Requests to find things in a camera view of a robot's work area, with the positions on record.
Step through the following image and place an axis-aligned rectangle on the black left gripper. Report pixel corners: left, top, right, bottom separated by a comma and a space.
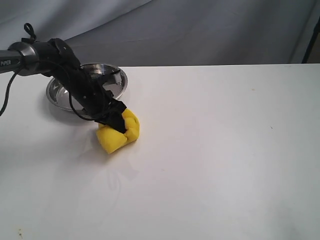
47, 38, 127, 133

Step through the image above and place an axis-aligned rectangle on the yellow sponge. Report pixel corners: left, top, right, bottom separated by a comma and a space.
96, 108, 140, 154

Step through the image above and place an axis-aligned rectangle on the stainless steel round pan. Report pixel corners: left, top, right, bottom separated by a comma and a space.
46, 63, 128, 112

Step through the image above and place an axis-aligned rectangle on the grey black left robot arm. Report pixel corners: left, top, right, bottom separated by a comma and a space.
0, 38, 127, 133

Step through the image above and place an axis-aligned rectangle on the grey backdrop cloth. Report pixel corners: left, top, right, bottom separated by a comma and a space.
0, 0, 320, 66

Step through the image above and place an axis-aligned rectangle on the black stand pole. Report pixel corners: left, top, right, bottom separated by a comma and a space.
301, 19, 320, 64

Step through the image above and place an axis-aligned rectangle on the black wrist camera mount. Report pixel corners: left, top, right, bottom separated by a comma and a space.
97, 69, 123, 91

